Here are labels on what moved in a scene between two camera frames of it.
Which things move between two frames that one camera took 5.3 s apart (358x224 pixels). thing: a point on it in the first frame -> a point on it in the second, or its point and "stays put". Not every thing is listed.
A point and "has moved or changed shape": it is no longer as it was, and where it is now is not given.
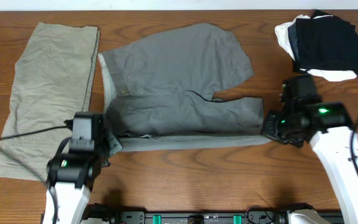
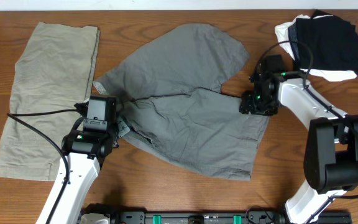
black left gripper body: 107,141 -> 122,127
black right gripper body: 283,129 -> 258,104
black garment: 324,42 stays put
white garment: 282,31 stays put
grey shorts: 158,91 has moved or changed shape
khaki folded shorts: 53,80 stays put
